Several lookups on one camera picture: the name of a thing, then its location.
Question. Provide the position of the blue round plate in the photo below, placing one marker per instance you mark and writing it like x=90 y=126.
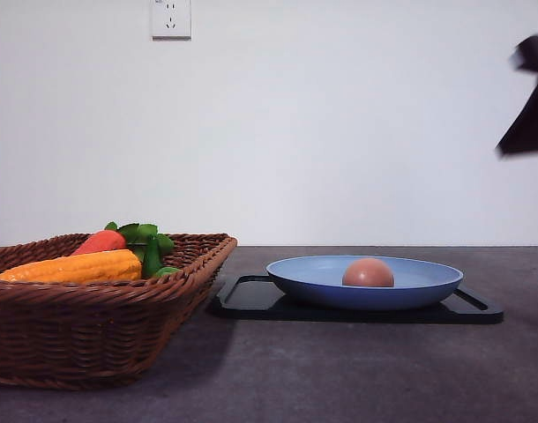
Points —
x=318 y=281

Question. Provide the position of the brown wicker basket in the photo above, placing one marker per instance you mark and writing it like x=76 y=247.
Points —
x=99 y=334

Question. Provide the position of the black rectangular tray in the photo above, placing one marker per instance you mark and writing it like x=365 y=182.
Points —
x=468 y=305

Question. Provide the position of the white wall power socket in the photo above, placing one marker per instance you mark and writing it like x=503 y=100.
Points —
x=171 y=20

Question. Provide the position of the orange toy carrot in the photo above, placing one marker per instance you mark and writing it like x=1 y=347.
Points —
x=101 y=241

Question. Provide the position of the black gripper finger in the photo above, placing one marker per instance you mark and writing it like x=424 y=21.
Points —
x=523 y=135

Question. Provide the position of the green toy leafy vegetable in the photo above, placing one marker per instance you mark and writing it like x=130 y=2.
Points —
x=149 y=245

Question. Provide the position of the yellow toy corn cob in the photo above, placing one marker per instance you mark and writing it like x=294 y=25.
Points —
x=92 y=266

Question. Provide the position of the brown egg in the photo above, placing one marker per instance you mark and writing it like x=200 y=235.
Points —
x=368 y=271

